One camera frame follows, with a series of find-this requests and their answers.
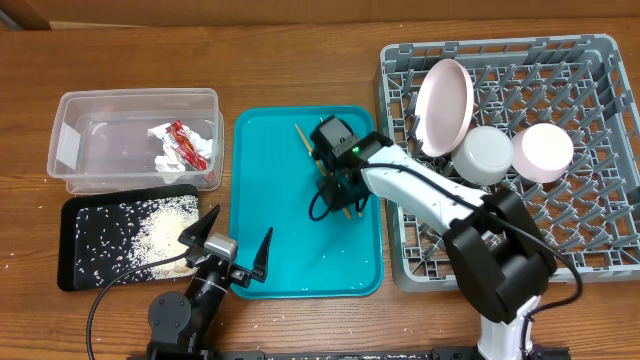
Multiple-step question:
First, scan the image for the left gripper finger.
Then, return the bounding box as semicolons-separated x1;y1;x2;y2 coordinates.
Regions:
178;205;220;247
252;227;274;282

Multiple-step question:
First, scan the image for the grey bowl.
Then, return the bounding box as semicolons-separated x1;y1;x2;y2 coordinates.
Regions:
452;126;514;185

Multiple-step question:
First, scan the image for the black tray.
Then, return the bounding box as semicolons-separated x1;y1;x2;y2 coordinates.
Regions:
57;185;200;292

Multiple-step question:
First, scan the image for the large white plate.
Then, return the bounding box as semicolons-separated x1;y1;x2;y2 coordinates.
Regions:
414;59;474;157

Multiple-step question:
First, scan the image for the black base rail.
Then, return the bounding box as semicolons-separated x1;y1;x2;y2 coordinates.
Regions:
127;346;571;360

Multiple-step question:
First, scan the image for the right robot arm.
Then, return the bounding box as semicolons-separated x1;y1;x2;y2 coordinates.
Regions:
310;116;557;359

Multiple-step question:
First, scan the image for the clear plastic bin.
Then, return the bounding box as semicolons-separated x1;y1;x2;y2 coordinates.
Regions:
47;88;224;195

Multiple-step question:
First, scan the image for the red snack wrapper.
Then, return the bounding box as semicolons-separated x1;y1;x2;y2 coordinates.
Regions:
166;121;208;171

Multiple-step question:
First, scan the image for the wooden chopstick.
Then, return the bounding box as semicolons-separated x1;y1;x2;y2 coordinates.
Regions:
294;123;352;220
310;115;364;216

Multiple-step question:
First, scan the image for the pile of rice grains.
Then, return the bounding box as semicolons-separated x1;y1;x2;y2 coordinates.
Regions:
74;195;199;288

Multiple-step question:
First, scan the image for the teal serving tray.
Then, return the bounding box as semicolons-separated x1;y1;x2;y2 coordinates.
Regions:
229;105;384;300

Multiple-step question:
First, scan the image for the pink bowl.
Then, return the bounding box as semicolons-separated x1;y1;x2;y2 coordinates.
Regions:
512;123;574;183

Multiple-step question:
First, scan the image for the grey dish rack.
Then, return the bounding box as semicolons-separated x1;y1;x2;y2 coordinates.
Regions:
375;34;639;282

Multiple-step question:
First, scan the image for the white napkin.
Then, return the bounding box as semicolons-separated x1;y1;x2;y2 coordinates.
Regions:
147;120;217;173

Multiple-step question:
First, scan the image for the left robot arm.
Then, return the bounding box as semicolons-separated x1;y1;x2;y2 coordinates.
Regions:
146;206;273;359

